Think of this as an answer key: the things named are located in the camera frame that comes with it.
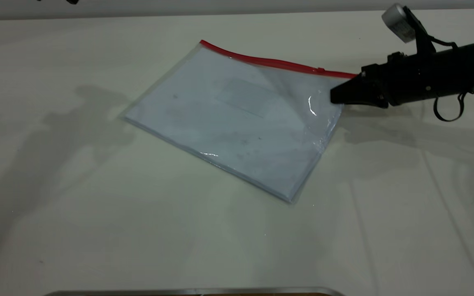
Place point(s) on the clear plastic zipper bag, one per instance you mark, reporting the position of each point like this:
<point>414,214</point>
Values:
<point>228,119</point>

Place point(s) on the metal edge strip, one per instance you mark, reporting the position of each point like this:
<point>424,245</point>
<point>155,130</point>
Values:
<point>196,292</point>

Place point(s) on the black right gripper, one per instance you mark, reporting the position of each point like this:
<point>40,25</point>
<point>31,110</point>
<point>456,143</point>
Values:
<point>422,78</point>

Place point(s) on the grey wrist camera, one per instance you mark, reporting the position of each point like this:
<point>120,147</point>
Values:
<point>401,22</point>

